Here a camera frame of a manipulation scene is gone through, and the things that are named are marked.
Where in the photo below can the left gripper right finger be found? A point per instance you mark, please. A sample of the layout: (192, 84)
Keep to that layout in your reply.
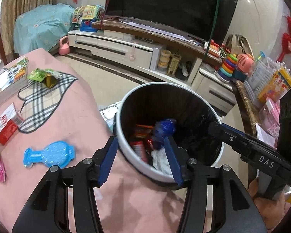
(233, 208)

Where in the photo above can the black television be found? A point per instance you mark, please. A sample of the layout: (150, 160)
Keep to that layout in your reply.
(206, 19)

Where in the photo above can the blue plastic wrapper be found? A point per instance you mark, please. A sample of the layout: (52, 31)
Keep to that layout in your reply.
(161, 131)

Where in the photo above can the stack of children's books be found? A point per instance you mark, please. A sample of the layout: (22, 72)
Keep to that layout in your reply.
(13, 79)

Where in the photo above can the clear plastic wrapper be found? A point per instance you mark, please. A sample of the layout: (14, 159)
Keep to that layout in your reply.
(160, 161)

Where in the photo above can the toy cash register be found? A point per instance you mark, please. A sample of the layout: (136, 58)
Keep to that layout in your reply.
(84, 16)

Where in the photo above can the white TV cabinet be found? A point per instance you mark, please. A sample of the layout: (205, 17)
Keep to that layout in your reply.
(159, 56)

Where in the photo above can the beige patterned curtain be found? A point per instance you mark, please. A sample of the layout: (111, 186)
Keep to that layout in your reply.
(10, 10)

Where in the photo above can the green snack wrapper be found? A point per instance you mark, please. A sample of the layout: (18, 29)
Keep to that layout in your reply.
(48, 77)

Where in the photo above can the person's right hand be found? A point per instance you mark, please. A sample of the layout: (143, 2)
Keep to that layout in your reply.
(271, 211)

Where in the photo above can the red white small box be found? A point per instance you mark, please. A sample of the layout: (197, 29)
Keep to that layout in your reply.
(10, 121)

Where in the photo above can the rainbow stacking ring toy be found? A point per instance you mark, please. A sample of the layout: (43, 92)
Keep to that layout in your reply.
(227, 68)

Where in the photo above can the pink toy helmet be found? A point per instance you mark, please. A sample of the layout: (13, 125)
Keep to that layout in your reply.
(245, 63)

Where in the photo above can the pink kettlebell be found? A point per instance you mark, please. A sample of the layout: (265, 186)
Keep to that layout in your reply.
(64, 48)

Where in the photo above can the pink glitter round case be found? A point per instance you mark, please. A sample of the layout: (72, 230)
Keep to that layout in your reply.
(2, 172)

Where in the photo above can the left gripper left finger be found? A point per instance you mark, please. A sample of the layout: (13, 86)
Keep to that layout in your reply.
(46, 210)

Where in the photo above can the light blue fish-shaped toy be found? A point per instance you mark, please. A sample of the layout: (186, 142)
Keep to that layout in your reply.
(58, 153)

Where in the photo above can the pink blanket table cover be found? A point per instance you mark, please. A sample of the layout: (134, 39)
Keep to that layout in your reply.
(127, 202)

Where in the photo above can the teal cloth-covered furniture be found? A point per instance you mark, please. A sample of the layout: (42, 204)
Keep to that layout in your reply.
(41, 27)

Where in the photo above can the black white-rimmed trash bin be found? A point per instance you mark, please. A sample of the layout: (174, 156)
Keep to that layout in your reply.
(150, 112)

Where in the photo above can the red snack bag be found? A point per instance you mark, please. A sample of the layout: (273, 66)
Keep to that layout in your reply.
(142, 143)

